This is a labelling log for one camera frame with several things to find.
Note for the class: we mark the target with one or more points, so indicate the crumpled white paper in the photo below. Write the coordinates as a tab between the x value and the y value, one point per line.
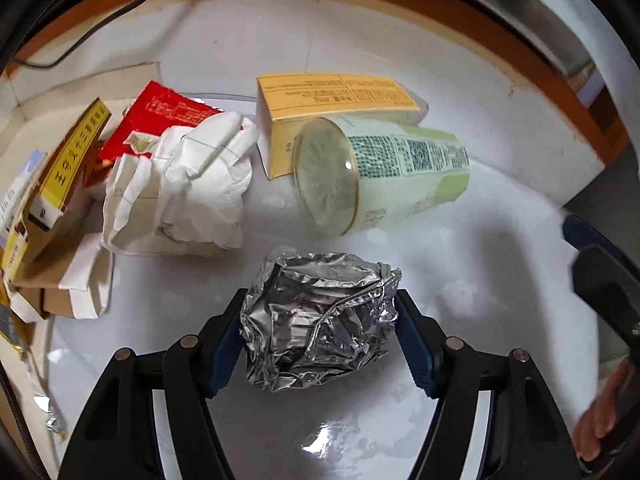
190	185

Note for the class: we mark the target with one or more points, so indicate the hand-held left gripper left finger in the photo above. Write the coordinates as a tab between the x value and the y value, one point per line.
227	342

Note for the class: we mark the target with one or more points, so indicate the beige cardboard sheet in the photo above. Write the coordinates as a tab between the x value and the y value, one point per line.
75	87

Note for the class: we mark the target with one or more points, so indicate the white folded card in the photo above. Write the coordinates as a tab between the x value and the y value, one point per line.
87	280

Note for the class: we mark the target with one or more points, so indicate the packets on cardboard tray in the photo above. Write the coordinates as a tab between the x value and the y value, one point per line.
22	185

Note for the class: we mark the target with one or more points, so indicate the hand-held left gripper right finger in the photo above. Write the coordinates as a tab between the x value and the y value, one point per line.
416	345

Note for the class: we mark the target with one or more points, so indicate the red snack packet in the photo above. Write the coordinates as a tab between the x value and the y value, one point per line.
165	110

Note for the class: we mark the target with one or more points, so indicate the yellow and brown box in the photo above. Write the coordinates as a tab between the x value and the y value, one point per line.
70	170

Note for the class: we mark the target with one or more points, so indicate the small foil scrap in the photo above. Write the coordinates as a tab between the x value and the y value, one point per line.
54	424

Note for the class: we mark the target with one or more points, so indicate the person's right hand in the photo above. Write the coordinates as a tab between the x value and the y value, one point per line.
605	410

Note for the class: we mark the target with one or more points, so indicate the aluminium foil ball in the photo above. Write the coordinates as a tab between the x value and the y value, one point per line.
315	320

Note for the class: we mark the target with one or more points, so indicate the yellow and white carton box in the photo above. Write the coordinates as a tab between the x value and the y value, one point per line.
325	95

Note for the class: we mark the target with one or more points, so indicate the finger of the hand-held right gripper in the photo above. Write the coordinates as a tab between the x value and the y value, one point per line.
605	280

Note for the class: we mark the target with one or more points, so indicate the clear cup with green label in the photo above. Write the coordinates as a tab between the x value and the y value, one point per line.
400	180

